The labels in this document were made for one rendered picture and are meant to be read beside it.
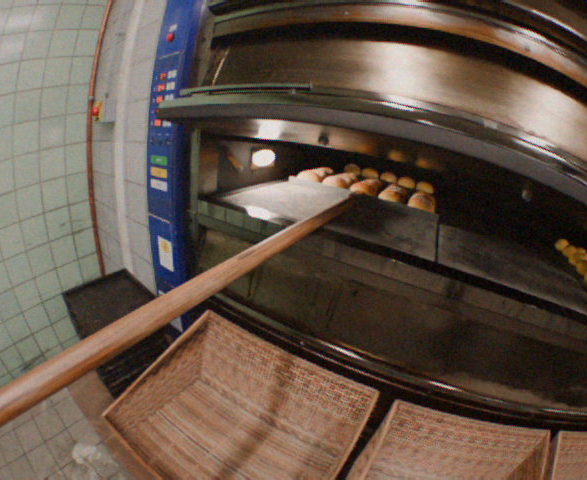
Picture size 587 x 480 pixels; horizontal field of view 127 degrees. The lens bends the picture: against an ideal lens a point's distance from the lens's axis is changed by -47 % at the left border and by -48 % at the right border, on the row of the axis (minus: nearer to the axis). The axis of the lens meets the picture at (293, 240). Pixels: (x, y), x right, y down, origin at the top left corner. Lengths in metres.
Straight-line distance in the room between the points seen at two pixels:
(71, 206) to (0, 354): 0.98
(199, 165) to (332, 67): 0.42
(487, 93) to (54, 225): 1.66
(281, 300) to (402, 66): 0.58
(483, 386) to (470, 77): 0.63
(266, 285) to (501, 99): 0.66
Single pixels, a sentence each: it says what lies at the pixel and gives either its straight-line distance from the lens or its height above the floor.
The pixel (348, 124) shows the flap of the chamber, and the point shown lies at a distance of 0.37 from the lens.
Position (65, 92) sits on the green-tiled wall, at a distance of 1.51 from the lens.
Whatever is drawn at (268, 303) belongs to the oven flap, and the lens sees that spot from 0.70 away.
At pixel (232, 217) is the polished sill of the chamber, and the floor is 1.16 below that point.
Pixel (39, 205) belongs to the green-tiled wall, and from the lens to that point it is 1.50.
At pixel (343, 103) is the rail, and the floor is 1.43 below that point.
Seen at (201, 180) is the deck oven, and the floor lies 1.23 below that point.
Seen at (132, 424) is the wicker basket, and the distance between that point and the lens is 0.92.
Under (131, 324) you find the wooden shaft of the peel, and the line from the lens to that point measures 0.29.
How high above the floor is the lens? 1.39
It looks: 23 degrees down
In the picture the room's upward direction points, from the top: 7 degrees clockwise
